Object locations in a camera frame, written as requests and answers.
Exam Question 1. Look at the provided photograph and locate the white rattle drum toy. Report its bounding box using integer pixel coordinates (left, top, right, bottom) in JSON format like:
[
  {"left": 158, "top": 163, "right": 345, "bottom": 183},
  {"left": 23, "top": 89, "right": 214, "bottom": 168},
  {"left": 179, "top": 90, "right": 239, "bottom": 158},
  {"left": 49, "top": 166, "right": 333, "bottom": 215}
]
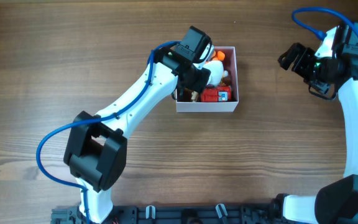
[{"left": 191, "top": 91, "right": 199, "bottom": 102}]

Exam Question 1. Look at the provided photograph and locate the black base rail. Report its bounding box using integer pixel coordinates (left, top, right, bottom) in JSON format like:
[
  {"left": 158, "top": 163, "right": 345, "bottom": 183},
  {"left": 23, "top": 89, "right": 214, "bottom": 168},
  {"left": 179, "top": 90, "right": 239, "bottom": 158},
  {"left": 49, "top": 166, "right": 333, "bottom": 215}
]
[{"left": 50, "top": 202, "right": 291, "bottom": 224}]

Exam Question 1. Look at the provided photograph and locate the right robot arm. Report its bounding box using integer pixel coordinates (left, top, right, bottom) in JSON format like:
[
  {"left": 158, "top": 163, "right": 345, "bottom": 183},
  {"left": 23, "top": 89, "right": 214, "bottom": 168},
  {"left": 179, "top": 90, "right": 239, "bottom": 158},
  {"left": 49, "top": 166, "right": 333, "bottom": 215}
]
[{"left": 277, "top": 23, "right": 358, "bottom": 223}]

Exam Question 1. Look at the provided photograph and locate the white box pink interior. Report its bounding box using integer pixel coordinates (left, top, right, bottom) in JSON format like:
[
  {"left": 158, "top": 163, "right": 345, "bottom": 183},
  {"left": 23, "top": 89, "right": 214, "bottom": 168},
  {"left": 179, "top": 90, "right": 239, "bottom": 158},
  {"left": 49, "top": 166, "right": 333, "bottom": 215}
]
[{"left": 176, "top": 47, "right": 239, "bottom": 113}]

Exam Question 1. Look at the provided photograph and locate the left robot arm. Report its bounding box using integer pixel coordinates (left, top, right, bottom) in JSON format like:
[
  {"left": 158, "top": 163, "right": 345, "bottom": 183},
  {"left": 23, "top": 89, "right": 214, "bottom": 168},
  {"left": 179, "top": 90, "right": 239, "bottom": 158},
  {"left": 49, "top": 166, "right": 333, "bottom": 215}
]
[{"left": 63, "top": 26, "right": 213, "bottom": 223}]

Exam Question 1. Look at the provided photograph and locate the white chicken plush toy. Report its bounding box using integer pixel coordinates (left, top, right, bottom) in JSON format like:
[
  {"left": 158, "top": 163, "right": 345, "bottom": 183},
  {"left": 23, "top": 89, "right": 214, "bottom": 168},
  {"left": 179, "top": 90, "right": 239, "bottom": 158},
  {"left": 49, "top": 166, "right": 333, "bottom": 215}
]
[{"left": 203, "top": 50, "right": 228, "bottom": 86}]

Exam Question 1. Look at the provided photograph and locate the left blue cable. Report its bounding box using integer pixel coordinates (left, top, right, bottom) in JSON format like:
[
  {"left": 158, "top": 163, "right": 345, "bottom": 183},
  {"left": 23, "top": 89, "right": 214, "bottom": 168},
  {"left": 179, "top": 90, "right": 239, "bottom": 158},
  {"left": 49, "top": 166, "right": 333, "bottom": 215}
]
[{"left": 35, "top": 40, "right": 181, "bottom": 224}]

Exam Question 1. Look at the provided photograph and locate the red toy fire truck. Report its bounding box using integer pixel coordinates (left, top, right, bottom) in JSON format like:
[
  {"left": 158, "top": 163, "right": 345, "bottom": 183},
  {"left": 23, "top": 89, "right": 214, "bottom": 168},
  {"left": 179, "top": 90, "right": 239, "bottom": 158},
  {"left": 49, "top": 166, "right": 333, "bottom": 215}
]
[{"left": 201, "top": 86, "right": 232, "bottom": 103}]

